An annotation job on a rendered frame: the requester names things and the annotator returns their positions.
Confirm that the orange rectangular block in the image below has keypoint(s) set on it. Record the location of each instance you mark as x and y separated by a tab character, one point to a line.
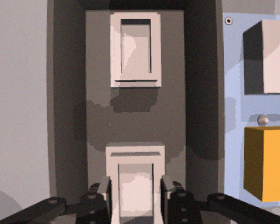
262	162

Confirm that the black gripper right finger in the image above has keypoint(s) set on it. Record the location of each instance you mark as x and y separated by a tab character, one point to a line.
219	208

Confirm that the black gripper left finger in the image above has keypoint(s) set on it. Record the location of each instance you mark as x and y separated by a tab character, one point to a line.
92	208

